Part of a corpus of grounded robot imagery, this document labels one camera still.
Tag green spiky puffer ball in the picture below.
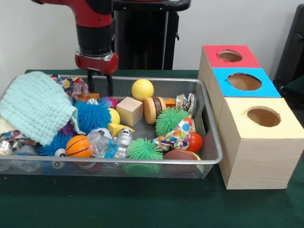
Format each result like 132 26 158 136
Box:
125 138 164 160
155 106 190 137

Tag colourful dot print cloth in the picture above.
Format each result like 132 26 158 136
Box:
51 75 90 100
153 116 192 152

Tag orange toy basketball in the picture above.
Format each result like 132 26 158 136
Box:
66 135 92 158

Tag toy hamburger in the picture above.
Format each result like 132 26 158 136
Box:
143 96 167 125

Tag dark green table cloth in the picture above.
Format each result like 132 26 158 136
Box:
0 68 304 228

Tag large blue fuzzy eyed ball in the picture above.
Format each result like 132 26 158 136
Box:
75 102 112 135

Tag yellow tennis ball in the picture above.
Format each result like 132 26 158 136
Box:
132 79 154 102

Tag plain wooden cube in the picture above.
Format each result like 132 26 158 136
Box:
116 96 144 126

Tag metal wire mesh bin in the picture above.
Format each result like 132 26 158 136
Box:
0 73 224 179

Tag light blue waffle cloth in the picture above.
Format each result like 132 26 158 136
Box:
0 71 79 146

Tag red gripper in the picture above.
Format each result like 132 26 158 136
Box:
75 49 119 97

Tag black panel stand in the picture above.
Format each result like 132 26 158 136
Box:
273 3 304 95

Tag wooden box with three holes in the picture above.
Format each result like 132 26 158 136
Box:
198 45 304 190

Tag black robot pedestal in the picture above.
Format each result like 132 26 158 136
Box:
111 0 192 70

